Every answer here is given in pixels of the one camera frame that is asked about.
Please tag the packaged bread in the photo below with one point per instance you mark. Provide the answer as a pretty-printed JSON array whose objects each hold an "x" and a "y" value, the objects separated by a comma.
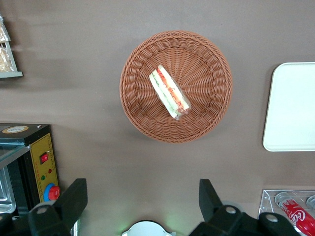
[
  {"x": 5, "y": 60},
  {"x": 3, "y": 32}
]

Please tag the black appliance with yellow panel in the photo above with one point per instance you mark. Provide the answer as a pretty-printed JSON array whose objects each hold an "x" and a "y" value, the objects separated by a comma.
[{"x": 27, "y": 137}]

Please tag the metal pan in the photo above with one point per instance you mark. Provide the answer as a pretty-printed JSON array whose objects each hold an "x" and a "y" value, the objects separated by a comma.
[{"x": 5, "y": 194}]

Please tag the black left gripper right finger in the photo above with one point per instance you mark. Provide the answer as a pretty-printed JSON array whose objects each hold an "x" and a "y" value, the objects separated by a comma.
[{"x": 216, "y": 216}]

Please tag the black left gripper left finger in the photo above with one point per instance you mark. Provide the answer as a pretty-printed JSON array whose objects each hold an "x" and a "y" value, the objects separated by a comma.
[{"x": 66, "y": 204}]

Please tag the silver-topped drink can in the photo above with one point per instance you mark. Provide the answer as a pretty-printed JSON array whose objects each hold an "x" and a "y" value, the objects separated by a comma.
[{"x": 311, "y": 202}]

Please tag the red Coca-Cola can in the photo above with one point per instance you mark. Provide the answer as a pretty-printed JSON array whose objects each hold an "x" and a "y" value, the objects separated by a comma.
[{"x": 300, "y": 217}]

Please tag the grey bread shelf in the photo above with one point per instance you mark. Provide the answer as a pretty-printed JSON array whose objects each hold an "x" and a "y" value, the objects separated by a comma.
[{"x": 11, "y": 74}]

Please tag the white rectangular tray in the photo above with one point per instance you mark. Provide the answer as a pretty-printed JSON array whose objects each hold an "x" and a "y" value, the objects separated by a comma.
[{"x": 292, "y": 108}]

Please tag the clear acrylic can holder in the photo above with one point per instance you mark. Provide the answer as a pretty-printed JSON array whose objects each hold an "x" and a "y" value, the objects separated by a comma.
[{"x": 267, "y": 199}]

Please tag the sandwich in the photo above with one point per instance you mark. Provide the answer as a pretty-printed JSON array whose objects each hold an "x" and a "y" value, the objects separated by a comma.
[{"x": 167, "y": 91}]

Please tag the brown round wicker basket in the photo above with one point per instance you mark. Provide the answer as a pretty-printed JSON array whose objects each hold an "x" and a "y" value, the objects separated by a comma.
[{"x": 204, "y": 73}]

